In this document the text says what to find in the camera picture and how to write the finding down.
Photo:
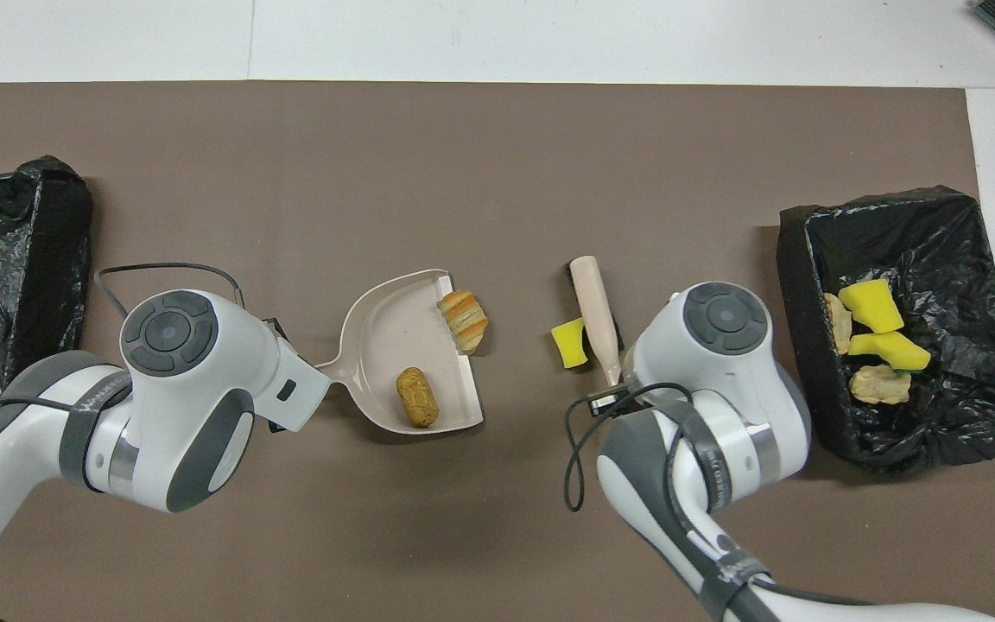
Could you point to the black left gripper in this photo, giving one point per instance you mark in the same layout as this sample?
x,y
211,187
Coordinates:
x,y
278,330

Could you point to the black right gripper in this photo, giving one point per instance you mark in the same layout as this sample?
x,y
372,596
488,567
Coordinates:
x,y
611,400

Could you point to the plain yellow sponge piece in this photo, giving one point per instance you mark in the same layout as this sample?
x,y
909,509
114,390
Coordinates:
x,y
568,343

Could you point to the beige brush with black bristles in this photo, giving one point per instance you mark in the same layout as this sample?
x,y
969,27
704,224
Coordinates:
x,y
597,311

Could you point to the beige plastic dustpan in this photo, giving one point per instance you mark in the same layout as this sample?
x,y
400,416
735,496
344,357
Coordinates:
x,y
377,345

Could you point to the brown toy bread roll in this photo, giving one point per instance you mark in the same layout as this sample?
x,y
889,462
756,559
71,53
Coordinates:
x,y
417,397

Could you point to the toy croissant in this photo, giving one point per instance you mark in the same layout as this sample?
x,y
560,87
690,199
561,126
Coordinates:
x,y
880,384
839,322
463,321

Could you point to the notched green yellow sponge piece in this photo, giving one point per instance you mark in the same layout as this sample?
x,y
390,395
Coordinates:
x,y
871,304

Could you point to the green and yellow sponge piece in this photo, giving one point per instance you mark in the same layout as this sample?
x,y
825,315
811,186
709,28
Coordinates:
x,y
890,350

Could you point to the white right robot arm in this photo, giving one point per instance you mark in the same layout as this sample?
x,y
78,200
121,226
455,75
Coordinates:
x,y
748,380

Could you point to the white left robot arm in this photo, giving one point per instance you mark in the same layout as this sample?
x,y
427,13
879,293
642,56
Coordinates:
x,y
204,371

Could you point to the brown table mat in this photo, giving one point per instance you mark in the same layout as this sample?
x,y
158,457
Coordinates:
x,y
497,155

